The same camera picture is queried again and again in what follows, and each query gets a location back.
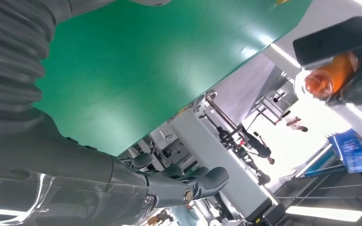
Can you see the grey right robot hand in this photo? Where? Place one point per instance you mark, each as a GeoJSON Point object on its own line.
{"type": "Point", "coordinates": [59, 181]}

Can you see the blue display screen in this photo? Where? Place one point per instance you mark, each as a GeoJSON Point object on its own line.
{"type": "Point", "coordinates": [356, 153]}

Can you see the distant person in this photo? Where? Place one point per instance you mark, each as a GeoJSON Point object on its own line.
{"type": "Point", "coordinates": [295, 123]}

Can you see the standing person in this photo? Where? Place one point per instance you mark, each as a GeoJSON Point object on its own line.
{"type": "Point", "coordinates": [260, 148]}

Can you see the black tripod equipment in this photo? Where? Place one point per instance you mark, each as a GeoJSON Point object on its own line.
{"type": "Point", "coordinates": [235, 145]}

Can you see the pale grey machine stand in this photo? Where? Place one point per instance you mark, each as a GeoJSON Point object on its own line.
{"type": "Point", "coordinates": [218, 156]}

